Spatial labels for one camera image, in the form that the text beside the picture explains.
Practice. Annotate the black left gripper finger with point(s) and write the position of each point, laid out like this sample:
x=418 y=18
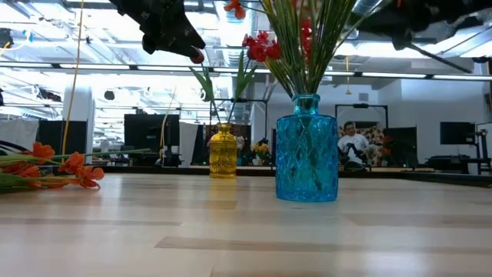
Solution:
x=190 y=42

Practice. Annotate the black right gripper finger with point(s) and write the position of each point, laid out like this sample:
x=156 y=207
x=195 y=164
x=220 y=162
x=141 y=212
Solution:
x=442 y=57

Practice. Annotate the yellow glass vase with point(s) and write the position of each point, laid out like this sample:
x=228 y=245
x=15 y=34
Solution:
x=223 y=154

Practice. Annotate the blue glass vase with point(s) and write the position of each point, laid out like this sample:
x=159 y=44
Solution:
x=307 y=161

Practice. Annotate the black round ceiling lamp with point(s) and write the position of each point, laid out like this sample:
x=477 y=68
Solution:
x=109 y=95

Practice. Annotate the black panel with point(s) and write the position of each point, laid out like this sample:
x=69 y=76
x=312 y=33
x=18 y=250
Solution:
x=61 y=136
x=399 y=144

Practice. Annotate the black monitor screen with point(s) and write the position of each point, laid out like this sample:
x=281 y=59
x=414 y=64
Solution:
x=150 y=131

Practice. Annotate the black tripod stand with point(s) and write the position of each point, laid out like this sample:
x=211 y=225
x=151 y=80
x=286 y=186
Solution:
x=485 y=150

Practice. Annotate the black background table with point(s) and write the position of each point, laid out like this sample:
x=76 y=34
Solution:
x=449 y=161

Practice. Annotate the person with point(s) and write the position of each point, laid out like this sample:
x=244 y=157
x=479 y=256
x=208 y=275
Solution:
x=351 y=142

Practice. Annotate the background yellow flower bouquet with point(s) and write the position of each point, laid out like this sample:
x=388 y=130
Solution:
x=261 y=148

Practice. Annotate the white cloth screen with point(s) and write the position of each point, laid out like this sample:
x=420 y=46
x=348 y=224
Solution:
x=17 y=132

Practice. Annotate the silver ceiling duct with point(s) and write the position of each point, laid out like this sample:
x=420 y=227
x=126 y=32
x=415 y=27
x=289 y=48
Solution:
x=234 y=27

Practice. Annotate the ceiling light rail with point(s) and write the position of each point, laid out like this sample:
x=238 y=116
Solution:
x=384 y=74

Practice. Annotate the black wall monitor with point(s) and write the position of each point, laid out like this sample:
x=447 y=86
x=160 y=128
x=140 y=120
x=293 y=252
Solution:
x=457 y=132

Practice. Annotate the black metal frame stand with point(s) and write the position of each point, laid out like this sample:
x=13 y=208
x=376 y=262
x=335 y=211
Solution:
x=361 y=105

